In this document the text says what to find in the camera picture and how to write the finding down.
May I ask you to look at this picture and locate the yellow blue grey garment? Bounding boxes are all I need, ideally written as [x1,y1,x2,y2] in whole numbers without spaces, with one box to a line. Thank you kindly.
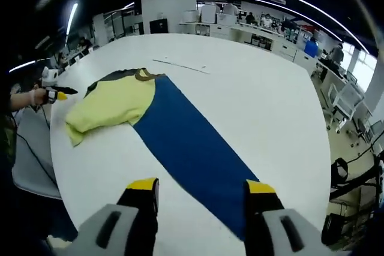
[65,68,260,242]

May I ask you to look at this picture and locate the black cabinet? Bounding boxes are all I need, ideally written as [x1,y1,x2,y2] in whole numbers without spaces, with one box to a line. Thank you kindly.
[149,18,168,34]

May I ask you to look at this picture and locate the black bag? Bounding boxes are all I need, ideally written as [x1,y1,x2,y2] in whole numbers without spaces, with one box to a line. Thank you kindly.
[320,212,343,246]

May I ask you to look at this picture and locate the black tripod stand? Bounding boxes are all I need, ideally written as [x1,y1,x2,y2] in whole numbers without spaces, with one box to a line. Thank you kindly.
[329,144,384,200]

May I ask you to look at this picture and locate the white cabinet row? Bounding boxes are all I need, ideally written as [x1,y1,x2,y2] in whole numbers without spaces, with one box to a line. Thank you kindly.
[179,21,317,70]

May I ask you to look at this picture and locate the white template strip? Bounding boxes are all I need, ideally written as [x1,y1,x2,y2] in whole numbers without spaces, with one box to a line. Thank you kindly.
[152,59,211,74]

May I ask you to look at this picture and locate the ceiling light strip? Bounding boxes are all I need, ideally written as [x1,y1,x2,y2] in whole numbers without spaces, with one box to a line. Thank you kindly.
[65,2,79,35]

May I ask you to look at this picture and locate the grey mesh chair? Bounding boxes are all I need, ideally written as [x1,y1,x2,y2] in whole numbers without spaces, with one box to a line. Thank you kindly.
[11,108,63,200]

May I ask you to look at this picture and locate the white office chair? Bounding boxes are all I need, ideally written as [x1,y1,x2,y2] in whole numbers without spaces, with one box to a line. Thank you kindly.
[326,82,365,134]

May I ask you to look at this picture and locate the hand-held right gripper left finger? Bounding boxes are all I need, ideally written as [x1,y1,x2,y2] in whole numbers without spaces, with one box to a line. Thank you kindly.
[76,177,160,256]

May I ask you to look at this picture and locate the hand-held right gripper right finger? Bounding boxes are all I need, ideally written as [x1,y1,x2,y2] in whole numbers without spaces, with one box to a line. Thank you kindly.
[242,179,328,256]

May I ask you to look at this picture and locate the person's left hand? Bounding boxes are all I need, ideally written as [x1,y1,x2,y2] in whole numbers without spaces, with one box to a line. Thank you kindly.
[29,88,49,107]

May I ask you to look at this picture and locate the blue bin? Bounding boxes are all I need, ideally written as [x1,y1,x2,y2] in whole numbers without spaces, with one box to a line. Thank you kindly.
[304,40,319,58]

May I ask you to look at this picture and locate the black cable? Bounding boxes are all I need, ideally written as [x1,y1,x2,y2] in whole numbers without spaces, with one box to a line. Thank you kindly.
[13,104,59,186]

